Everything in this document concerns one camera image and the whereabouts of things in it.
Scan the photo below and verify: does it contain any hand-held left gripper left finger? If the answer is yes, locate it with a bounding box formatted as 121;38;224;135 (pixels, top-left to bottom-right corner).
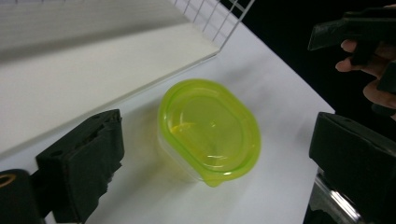
35;108;125;224

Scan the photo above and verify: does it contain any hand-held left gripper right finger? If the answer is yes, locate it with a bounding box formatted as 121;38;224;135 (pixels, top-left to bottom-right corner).
308;111;396;224

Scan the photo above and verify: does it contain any white wire shelf rack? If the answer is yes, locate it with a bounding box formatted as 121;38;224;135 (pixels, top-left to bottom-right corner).
0;0;256;157

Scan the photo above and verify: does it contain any plastic container with green lid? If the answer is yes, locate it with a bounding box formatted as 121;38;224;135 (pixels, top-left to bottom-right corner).
156;77;262;189

